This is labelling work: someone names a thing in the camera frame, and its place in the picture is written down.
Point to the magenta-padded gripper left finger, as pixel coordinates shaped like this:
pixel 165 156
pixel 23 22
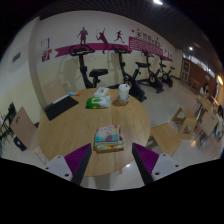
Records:
pixel 75 163

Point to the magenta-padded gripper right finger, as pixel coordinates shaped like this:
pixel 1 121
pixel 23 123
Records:
pixel 146 161

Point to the colourful checkered towel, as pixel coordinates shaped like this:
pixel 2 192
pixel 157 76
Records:
pixel 108 138

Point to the light wooden chair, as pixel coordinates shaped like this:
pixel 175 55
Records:
pixel 165 136
pixel 24 128

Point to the light wooden stool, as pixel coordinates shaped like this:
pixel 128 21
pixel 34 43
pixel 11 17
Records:
pixel 186 118

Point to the brown round coaster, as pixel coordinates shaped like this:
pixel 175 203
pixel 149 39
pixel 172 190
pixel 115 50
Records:
pixel 120 102

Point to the green wet wipes pack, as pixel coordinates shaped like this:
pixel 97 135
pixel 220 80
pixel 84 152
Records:
pixel 98 102

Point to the white marker pen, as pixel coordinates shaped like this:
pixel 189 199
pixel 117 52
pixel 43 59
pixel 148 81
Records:
pixel 61 99

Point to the blue and orange marker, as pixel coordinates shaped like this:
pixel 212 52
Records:
pixel 74 93

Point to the white plastic cup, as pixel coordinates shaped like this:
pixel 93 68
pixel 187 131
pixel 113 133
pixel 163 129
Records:
pixel 124 92

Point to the white tissue pack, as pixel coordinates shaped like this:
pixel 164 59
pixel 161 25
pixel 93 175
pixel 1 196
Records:
pixel 101 92

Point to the black exercise bike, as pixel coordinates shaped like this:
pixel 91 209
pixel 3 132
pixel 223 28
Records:
pixel 135 86
pixel 84 68
pixel 166 78
pixel 154 80

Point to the black chair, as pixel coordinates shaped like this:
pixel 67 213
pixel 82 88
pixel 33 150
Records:
pixel 7 121

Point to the person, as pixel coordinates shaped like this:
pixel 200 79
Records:
pixel 204 90

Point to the round ceiling light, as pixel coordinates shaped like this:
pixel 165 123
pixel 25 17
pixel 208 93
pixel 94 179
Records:
pixel 157 1
pixel 190 48

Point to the red and purple wall poster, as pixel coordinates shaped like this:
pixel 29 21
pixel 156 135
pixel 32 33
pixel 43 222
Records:
pixel 46 55

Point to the grey wall sign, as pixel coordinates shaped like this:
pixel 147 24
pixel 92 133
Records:
pixel 16 57

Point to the white wall poster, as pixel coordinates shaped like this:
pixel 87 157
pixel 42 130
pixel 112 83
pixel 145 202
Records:
pixel 45 43

